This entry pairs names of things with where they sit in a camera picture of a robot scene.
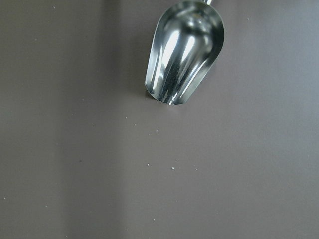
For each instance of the silver metal scoop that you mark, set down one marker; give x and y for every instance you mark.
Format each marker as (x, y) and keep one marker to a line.
(188, 38)

